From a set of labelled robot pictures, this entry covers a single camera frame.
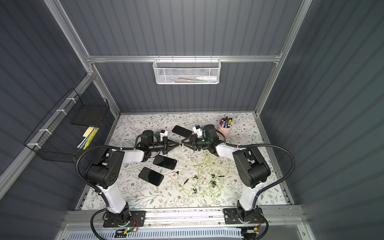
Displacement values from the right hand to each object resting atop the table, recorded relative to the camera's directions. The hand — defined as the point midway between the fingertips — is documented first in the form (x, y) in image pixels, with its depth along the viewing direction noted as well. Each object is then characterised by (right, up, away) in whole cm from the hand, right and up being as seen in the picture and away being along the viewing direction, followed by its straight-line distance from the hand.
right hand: (184, 143), depth 86 cm
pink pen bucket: (+27, +6, +14) cm, 31 cm away
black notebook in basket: (-53, +18, -3) cm, 56 cm away
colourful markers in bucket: (+26, +12, +12) cm, 31 cm away
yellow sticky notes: (-49, +7, -9) cm, 51 cm away
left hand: (-2, -2, +1) cm, 3 cm away
